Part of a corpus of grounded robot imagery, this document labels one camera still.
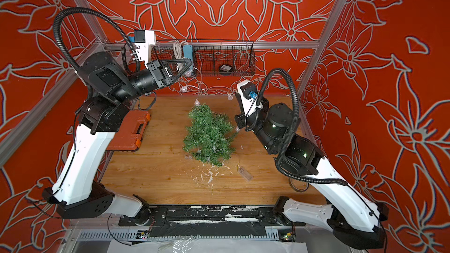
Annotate orange plastic tool case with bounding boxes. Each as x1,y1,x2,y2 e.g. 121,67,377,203
106,110,151,152

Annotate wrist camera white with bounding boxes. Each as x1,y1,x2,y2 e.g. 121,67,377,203
134,30,157,68
236,80,263,116

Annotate clear battery pack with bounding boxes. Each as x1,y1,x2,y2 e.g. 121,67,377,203
238,167,253,182

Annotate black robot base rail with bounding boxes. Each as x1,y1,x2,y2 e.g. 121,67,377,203
118,204,307,227

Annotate clear bulb string lights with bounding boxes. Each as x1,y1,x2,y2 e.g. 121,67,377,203
180,77,240,166

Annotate small black device in basket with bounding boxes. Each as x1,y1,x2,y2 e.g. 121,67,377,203
219,64,233,76

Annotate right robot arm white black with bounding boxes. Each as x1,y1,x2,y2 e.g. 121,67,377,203
235,68,389,250

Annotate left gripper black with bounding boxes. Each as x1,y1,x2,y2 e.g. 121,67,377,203
114,57,192,106

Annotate small green christmas tree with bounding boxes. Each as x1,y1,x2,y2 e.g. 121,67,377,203
183,104,238,167

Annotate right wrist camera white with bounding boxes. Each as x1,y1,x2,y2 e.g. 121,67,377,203
236,80,263,116

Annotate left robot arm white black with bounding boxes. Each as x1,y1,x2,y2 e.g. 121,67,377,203
42,7,193,225

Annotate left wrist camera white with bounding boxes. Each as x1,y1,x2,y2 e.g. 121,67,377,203
134,30,157,68

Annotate black wire wall basket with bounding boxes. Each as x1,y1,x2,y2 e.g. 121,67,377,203
151,40,256,77

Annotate light blue box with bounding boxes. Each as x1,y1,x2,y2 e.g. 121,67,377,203
183,44,194,77

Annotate white coiled cable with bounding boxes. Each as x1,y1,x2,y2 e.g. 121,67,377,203
172,41,186,74

